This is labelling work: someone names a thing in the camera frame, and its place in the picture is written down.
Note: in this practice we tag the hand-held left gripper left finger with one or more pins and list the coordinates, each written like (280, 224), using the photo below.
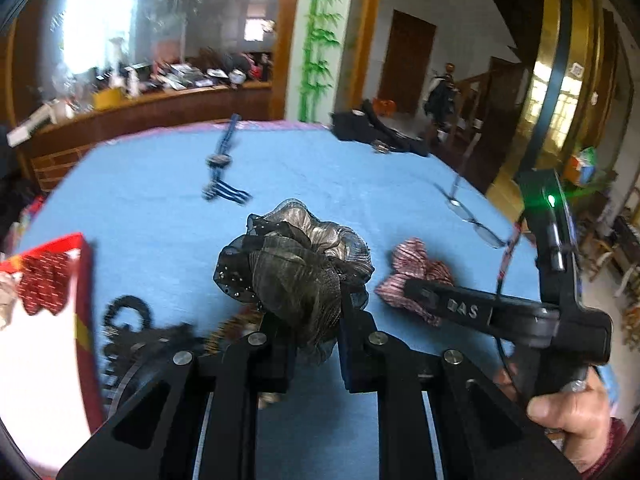
(272, 360)

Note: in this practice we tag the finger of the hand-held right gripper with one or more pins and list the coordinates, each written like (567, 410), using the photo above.
(465, 307)

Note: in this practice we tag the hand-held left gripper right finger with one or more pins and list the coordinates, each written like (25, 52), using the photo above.
(355, 360)

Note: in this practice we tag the pink striped scrunchie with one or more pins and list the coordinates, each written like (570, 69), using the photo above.
(415, 260)

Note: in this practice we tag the grey black organza scrunchie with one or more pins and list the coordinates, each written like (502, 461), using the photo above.
(290, 270)

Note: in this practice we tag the red cardboard box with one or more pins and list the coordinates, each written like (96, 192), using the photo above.
(82, 310)

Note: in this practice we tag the person's right forearm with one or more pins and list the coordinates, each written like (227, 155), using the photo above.
(612, 452)

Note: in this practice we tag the person's right hand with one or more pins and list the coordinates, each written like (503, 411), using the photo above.
(585, 420)

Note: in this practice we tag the colourful carton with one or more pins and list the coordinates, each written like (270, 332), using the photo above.
(580, 167)

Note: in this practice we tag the thin-framed eyeglasses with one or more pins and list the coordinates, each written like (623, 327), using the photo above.
(459, 208)

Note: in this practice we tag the wooden stair railing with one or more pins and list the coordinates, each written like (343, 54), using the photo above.
(482, 90)

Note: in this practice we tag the blue blanket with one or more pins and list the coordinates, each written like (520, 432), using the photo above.
(150, 210)

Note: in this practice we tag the black bag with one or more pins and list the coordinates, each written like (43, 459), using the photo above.
(360, 130)

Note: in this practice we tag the orange bag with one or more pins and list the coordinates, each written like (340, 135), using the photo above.
(385, 106)

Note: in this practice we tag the brown wooden door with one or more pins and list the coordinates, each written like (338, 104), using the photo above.
(405, 60)

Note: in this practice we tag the red patterned scrunchie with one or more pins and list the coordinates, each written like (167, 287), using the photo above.
(45, 282)

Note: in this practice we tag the wooden counter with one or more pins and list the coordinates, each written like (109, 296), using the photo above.
(175, 110)

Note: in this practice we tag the shiny beige scrunchie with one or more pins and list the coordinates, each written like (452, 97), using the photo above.
(7, 300)

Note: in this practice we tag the counter clutter pile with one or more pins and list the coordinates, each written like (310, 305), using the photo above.
(200, 72)

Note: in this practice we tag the yellow container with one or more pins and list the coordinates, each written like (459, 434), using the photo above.
(107, 100)

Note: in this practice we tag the small white bottle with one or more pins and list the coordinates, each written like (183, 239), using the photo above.
(133, 85)

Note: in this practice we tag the flat white box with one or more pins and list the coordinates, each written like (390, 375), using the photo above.
(27, 127)

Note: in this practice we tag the white spray bottle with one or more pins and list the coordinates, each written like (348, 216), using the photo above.
(116, 60)

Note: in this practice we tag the glass partition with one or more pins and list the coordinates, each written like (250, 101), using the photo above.
(210, 20)

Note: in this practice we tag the golden door frame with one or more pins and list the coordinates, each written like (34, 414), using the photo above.
(555, 60)

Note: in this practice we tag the dark jacket on post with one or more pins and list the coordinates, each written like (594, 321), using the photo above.
(440, 100)

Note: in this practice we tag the bamboo wall painting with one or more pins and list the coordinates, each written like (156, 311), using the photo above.
(317, 35)

